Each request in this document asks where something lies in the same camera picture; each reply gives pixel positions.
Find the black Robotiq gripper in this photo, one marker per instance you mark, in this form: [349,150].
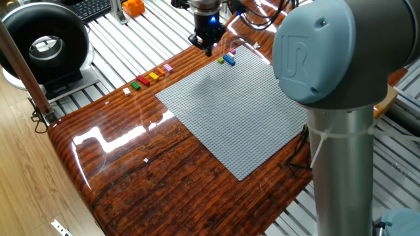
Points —
[208,27]

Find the small lime Lego brick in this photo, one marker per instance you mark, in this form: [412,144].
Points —
[220,60]

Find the thin white Lego brick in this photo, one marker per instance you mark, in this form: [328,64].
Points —
[230,54]

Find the small magenta Lego brick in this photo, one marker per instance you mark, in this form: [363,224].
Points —
[232,51]

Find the long blue Lego brick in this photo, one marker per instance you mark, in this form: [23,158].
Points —
[229,60]

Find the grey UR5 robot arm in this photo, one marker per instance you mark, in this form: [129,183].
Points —
[341,131]

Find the pink Lego brick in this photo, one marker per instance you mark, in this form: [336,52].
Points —
[168,68]

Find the thin orange Lego brick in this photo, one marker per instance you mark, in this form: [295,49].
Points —
[160,71]

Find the yellow Lego brick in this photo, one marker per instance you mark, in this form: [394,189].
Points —
[154,76]

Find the grey Lego baseplate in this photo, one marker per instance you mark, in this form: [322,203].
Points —
[233,111]

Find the long red Lego brick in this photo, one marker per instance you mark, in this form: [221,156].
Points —
[143,80]

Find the green Lego brick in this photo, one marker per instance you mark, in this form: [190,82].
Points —
[135,86]

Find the square white Lego brick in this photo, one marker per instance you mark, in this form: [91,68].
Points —
[126,91]

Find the black round object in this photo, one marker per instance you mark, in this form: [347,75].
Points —
[180,3]

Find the crumpled white paper scrap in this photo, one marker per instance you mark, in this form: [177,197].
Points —
[256,46]

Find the large orange toy brick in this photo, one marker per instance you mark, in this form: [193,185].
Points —
[133,9]

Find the black keyboard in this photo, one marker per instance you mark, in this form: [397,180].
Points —
[95,8]

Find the white zip tie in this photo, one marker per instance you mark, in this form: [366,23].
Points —
[323,135]

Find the brown wooden beam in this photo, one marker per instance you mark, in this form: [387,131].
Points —
[23,69]

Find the short aluminium post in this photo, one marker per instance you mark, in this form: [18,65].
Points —
[117,11]

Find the silver metal bracket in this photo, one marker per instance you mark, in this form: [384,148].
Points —
[60,227]

